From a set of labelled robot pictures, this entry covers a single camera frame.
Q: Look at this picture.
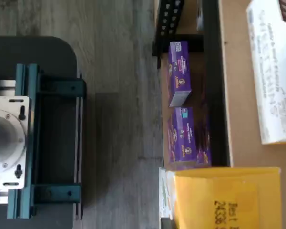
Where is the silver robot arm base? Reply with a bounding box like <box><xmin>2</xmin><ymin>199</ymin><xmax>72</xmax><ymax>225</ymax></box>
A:
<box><xmin>0</xmin><ymin>109</ymin><xmax>27</xmax><ymax>166</ymax></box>

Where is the purple Annie's box teal badge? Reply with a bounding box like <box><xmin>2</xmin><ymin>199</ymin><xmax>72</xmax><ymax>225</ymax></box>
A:
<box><xmin>166</xmin><ymin>106</ymin><xmax>212</xmax><ymax>166</ymax></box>

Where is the purple Annie's box pink label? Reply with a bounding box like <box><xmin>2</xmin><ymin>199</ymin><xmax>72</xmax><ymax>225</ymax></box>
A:
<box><xmin>168</xmin><ymin>41</ymin><xmax>192</xmax><ymax>108</ymax></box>

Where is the black shelf beam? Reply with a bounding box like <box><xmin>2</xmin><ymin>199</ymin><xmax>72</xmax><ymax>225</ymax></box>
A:
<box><xmin>201</xmin><ymin>0</ymin><xmax>231</xmax><ymax>168</ymax></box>

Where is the yellow box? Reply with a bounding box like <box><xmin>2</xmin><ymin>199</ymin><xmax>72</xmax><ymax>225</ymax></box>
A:
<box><xmin>158</xmin><ymin>166</ymin><xmax>283</xmax><ymax>229</ymax></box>

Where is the white wheat thins box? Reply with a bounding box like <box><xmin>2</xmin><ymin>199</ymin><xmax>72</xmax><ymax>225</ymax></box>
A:
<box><xmin>246</xmin><ymin>0</ymin><xmax>286</xmax><ymax>145</ymax></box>

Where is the silver mounting plate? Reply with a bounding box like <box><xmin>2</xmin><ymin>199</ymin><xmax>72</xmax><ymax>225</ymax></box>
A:
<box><xmin>0</xmin><ymin>95</ymin><xmax>31</xmax><ymax>191</ymax></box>

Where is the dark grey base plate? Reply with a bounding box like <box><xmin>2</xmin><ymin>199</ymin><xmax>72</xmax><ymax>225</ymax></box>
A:
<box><xmin>0</xmin><ymin>35</ymin><xmax>83</xmax><ymax>229</ymax></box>

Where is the teal aluminium frame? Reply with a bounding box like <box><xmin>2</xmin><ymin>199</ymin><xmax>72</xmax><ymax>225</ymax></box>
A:
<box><xmin>6</xmin><ymin>62</ymin><xmax>87</xmax><ymax>219</ymax></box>

